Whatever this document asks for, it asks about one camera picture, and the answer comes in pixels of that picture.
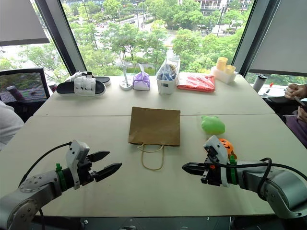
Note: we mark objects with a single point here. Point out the green wrist zip tie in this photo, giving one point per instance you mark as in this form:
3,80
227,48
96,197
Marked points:
232,170
61,177

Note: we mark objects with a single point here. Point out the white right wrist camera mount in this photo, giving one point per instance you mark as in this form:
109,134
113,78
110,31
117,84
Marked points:
219,148

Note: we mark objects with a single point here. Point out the grey window blind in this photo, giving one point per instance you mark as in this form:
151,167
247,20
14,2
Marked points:
19,21
280,38

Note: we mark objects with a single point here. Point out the red plastic packet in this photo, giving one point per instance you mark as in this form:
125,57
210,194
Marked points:
196,82

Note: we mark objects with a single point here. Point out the white storage basket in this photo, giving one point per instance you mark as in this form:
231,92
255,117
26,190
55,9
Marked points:
165,86

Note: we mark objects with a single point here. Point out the green left wrist zip tie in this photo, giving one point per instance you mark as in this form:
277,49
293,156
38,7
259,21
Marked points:
61,177

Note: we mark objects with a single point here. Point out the short yellow cup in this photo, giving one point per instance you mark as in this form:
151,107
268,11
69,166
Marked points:
230,69

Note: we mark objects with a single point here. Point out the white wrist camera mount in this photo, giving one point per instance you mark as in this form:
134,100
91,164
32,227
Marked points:
76,151
219,148

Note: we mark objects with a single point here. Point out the person's bare hand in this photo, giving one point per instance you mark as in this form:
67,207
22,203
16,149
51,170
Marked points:
296,91
303,114

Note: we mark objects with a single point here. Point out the person in purple clothes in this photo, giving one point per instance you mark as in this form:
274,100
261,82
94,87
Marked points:
297,134

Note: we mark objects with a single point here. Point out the green right wrist zip tie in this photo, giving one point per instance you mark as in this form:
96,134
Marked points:
232,170

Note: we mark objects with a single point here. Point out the clear plastic bag with items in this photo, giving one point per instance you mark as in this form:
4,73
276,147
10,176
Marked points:
170,69

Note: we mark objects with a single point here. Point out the silver black tumbler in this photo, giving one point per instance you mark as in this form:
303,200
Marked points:
259,83

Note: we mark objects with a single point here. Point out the dark pen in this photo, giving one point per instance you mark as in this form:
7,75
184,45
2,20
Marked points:
299,101

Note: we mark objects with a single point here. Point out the orange toy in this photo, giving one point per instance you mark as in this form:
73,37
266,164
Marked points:
229,146

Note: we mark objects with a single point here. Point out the tall yellow cup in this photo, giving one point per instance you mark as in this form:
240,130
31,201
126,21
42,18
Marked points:
221,63

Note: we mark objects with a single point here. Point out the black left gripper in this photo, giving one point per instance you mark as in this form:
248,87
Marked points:
85,172

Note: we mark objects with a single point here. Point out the red capped marker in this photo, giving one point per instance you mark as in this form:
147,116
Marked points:
269,88

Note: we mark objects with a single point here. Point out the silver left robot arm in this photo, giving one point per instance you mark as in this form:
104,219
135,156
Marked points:
36,189

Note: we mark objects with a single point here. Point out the green plush toy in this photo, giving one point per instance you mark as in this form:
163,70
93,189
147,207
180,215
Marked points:
212,125

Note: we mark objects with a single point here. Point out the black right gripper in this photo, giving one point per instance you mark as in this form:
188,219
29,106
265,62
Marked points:
213,175

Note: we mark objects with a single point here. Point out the black white slipper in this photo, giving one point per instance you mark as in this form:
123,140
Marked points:
103,79
81,87

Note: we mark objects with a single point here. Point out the brown paper bag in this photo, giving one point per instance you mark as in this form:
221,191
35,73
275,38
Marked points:
153,127

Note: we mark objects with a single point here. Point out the person in white clothes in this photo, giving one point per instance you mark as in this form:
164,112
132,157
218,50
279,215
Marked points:
9,124

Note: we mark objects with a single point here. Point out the white desk stand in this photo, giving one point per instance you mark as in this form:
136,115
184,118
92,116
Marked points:
125,83

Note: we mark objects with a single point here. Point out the purple wrapped cloth bundle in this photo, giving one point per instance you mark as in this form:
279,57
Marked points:
141,81

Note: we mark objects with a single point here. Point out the black mesh chair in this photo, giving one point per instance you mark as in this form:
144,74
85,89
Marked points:
24,83

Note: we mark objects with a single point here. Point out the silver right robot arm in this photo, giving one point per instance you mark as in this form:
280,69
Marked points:
275,184

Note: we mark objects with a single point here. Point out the red drink can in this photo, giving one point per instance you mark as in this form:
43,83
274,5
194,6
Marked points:
52,86

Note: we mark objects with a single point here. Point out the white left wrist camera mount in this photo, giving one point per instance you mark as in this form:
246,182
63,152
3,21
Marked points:
76,151

